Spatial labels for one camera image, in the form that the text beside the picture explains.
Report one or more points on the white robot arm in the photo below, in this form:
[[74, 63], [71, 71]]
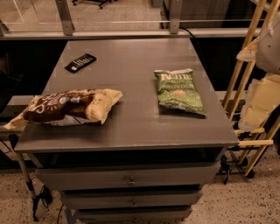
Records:
[[265, 49]]

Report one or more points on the wooden rack frame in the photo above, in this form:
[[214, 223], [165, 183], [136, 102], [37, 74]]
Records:
[[256, 78]]

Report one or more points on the grey drawer cabinet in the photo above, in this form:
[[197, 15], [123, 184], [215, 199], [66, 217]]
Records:
[[145, 162]]

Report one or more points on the white tripod leg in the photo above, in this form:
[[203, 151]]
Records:
[[35, 199]]

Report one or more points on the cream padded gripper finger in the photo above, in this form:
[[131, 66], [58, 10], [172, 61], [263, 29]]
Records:
[[262, 98]]

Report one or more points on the metal railing frame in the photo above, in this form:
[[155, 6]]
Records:
[[86, 19]]

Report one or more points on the green jalapeno chip bag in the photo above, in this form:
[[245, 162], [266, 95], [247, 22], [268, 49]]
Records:
[[176, 90]]

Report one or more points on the brown and cream chip bag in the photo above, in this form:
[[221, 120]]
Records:
[[74, 107]]

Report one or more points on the black remote control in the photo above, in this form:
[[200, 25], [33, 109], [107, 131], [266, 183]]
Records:
[[79, 63]]

